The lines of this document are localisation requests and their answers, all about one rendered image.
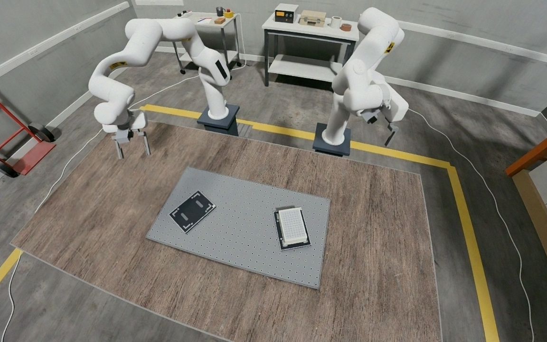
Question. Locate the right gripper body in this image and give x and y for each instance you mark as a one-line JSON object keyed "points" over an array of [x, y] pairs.
{"points": [[138, 121]]}

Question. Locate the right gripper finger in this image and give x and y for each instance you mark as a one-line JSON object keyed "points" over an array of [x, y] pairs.
{"points": [[147, 148], [119, 150]]}

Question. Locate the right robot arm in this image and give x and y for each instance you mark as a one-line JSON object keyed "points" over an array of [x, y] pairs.
{"points": [[144, 36]]}

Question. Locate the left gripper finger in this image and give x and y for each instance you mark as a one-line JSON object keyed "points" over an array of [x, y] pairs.
{"points": [[393, 129]]}

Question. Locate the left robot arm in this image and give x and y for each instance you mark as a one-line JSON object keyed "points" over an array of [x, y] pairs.
{"points": [[352, 90]]}

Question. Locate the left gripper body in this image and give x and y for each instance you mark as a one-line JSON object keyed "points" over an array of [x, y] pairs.
{"points": [[398, 106]]}

